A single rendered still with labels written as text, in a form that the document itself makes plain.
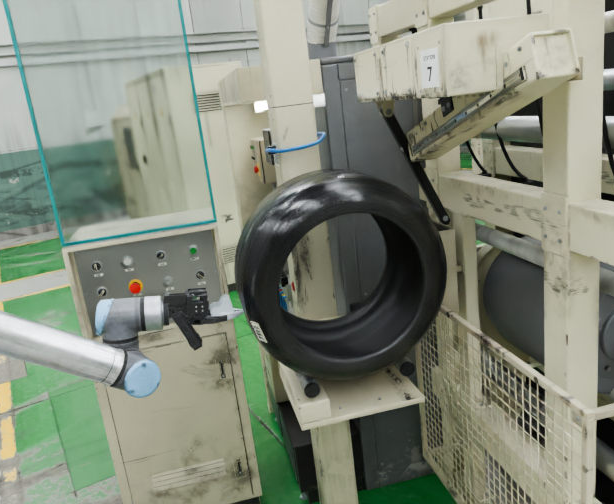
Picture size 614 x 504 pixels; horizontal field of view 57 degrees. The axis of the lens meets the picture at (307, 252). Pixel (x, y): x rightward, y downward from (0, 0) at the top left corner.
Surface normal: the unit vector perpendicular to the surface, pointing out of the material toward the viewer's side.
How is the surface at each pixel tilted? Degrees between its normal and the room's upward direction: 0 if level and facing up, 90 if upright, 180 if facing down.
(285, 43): 90
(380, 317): 48
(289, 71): 90
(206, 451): 90
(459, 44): 90
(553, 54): 72
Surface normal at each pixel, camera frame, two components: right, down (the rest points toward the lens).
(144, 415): 0.22, 0.23
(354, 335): -0.15, -0.60
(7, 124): 0.49, 0.18
